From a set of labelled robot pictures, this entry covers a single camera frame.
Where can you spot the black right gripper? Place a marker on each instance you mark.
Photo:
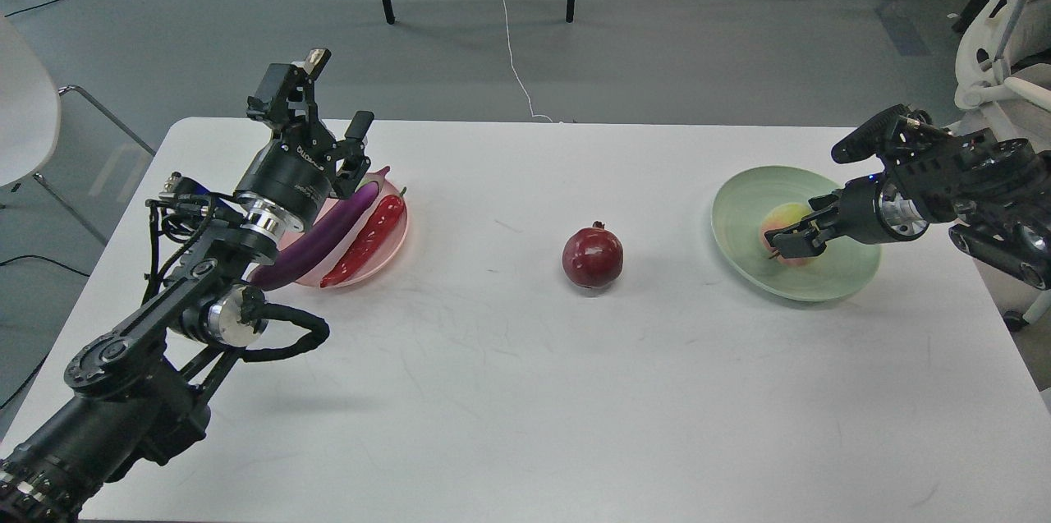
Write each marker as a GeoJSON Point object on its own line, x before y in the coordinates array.
{"type": "Point", "coordinates": [869, 209]}

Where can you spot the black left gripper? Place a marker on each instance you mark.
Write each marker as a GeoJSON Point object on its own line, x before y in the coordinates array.
{"type": "Point", "coordinates": [288, 180]}

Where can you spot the yellow pink peach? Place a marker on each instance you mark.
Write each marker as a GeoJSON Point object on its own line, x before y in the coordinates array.
{"type": "Point", "coordinates": [780, 217]}

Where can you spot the red chili pepper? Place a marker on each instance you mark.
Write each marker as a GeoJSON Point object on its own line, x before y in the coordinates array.
{"type": "Point", "coordinates": [375, 243]}

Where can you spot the purple eggplant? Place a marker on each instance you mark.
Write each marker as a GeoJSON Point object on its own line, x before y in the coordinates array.
{"type": "Point", "coordinates": [312, 248]}

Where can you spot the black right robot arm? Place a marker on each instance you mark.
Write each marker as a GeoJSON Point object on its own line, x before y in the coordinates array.
{"type": "Point", "coordinates": [993, 194]}

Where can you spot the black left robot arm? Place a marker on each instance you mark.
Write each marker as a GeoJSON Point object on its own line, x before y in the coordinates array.
{"type": "Point", "coordinates": [141, 391]}

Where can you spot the green plate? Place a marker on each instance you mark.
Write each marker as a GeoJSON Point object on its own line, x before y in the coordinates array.
{"type": "Point", "coordinates": [738, 210]}

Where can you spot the pink plate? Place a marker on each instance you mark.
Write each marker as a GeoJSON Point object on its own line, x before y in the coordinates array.
{"type": "Point", "coordinates": [312, 278]}

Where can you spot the dark red pomegranate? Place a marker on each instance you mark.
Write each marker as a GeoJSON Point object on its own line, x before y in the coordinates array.
{"type": "Point", "coordinates": [593, 257]}

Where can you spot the white office chair at right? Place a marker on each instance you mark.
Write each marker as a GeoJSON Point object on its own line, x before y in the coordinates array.
{"type": "Point", "coordinates": [1003, 86]}

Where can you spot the white chair at left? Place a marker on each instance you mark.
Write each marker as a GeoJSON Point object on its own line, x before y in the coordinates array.
{"type": "Point", "coordinates": [31, 116]}

